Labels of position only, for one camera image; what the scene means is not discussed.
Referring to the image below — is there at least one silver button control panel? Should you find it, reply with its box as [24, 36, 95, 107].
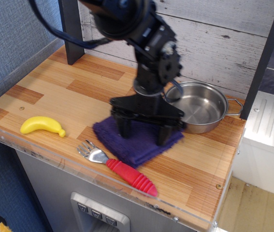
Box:
[71, 192, 131, 232]

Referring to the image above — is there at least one clear acrylic front guard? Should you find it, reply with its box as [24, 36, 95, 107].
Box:
[0, 117, 245, 232]

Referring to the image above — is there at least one dark frame post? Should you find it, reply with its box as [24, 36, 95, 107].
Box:
[58, 0, 85, 65]
[240, 21, 274, 120]

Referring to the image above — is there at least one yellow toy banana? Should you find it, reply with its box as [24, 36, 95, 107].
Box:
[20, 116, 66, 138]

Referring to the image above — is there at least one white ribbed side appliance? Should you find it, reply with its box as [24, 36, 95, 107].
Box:
[232, 91, 274, 193]

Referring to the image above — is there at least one dark right frame post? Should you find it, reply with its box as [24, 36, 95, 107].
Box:
[240, 21, 274, 120]

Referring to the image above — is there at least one red handled metal fork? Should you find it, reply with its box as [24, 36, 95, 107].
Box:
[76, 140, 158, 197]

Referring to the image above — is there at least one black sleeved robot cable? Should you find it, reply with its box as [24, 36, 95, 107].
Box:
[28, 0, 111, 50]

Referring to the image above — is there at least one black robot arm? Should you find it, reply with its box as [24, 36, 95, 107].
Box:
[83, 0, 184, 145]

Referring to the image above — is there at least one purple cloth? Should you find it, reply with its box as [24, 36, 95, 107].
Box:
[93, 117, 184, 168]

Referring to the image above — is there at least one stainless steel pot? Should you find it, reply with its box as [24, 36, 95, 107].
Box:
[165, 81, 243, 134]

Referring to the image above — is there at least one dark left frame post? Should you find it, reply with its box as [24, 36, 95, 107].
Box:
[58, 0, 85, 65]

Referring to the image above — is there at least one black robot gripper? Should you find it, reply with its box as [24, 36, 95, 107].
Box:
[110, 84, 185, 146]

